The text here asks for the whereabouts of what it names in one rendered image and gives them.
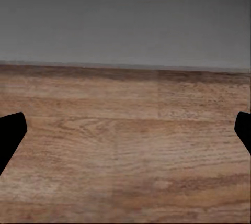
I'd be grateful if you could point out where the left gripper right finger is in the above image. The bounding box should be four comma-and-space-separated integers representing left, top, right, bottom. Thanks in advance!
234, 112, 251, 154

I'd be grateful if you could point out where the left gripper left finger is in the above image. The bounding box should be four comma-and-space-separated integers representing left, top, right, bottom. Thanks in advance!
0, 112, 27, 175

